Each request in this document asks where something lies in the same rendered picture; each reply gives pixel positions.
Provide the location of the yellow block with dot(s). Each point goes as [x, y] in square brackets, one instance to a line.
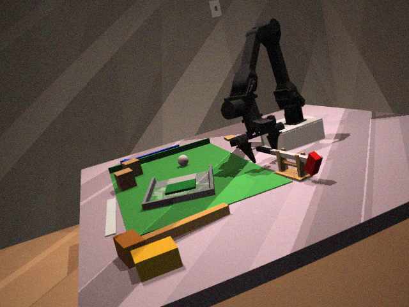
[157, 258]

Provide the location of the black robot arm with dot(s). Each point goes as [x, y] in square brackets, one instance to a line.
[241, 100]

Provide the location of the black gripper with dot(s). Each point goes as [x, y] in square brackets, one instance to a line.
[242, 140]

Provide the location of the green putting mat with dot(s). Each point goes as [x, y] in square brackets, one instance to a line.
[235, 179]

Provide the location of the white ball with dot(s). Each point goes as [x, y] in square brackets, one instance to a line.
[183, 160]

